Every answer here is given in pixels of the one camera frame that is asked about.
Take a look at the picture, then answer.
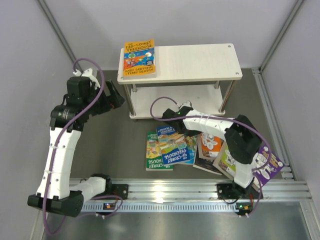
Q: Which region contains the orange 78-storey treehouse book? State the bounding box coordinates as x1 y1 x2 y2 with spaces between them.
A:
197 133 224 161

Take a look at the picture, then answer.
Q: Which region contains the blue 91-storey treehouse book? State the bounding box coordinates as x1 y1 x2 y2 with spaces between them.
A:
156 126 191 166

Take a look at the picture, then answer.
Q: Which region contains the slotted grey cable duct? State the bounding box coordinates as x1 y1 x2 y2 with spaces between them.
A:
81 201 250 213

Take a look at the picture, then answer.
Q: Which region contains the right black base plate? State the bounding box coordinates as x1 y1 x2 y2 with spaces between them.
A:
216 182 260 201

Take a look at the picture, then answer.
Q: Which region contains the dark tale of cities book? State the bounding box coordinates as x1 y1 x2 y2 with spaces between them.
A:
193 155 222 176

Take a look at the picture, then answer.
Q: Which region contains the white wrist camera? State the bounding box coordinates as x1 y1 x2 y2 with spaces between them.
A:
177 100 193 109
73 68 101 90

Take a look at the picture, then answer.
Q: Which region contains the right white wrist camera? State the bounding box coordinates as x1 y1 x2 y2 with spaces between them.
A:
177 100 193 109

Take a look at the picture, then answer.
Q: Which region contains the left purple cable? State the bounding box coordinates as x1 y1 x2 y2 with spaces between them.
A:
41 57 124 236

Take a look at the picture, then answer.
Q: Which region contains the light blue storey treehouse book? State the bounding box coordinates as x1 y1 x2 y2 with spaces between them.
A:
184 135 198 166

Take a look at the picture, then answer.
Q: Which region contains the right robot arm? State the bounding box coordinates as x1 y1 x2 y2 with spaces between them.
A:
161 106 264 199

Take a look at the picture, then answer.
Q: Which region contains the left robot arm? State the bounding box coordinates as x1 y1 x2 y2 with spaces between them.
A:
27 75 125 217

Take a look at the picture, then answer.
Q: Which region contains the green 104-storey treehouse book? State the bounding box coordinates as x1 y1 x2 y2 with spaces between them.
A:
145 131 174 171

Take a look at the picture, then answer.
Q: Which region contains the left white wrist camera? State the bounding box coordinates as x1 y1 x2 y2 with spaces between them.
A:
73 68 101 90

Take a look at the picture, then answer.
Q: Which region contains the lime green cartoon book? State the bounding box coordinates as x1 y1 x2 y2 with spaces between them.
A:
213 141 236 180

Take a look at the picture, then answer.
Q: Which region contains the purple cartoon book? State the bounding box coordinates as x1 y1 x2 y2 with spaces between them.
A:
253 145 285 189

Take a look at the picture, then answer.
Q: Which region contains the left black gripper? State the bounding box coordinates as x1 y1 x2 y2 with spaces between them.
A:
83 79 125 116

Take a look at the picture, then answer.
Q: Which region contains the white two-tier wooden shelf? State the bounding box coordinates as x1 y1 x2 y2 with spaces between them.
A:
117 43 243 120

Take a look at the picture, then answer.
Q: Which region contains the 130-storey treehouse book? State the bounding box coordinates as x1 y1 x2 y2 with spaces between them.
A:
122 38 157 80

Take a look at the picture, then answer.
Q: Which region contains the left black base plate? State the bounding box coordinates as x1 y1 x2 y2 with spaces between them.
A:
110 184 129 200

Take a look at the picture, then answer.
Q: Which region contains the aluminium mounting rail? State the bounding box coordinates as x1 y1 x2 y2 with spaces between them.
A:
112 178 312 203

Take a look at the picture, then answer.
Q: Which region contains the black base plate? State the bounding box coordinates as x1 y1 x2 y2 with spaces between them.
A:
216 182 260 201
110 184 129 200

